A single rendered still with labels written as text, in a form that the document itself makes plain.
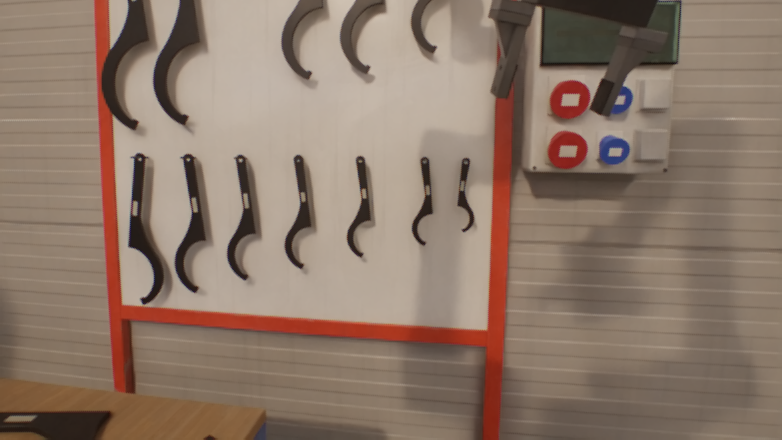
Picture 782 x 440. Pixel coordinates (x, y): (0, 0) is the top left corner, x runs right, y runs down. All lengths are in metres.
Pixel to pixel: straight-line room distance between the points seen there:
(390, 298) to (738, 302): 1.13
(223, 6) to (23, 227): 1.23
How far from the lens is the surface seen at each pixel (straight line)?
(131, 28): 1.70
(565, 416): 1.64
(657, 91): 1.29
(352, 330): 1.43
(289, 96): 1.40
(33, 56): 2.09
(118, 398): 1.07
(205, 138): 1.53
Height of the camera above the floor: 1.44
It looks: 5 degrees down
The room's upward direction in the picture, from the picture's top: 1 degrees clockwise
